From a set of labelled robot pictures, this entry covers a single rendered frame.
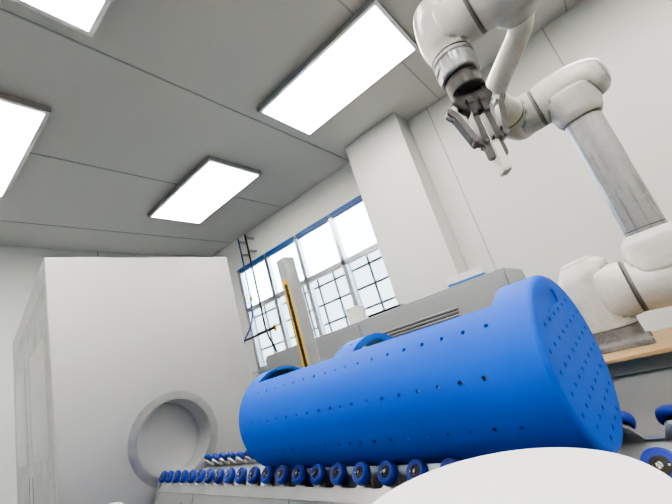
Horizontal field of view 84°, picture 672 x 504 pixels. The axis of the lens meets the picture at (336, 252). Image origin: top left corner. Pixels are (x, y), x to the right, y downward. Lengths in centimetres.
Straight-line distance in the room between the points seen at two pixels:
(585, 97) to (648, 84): 246
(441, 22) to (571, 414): 77
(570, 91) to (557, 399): 99
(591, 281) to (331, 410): 84
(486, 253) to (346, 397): 298
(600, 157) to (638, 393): 65
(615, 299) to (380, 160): 300
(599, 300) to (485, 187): 258
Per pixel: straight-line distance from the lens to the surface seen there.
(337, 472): 97
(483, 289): 236
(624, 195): 133
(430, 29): 96
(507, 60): 114
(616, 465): 45
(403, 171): 379
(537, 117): 140
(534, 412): 63
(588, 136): 137
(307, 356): 159
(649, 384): 127
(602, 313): 131
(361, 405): 80
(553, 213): 361
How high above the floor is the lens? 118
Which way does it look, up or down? 17 degrees up
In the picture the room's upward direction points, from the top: 17 degrees counter-clockwise
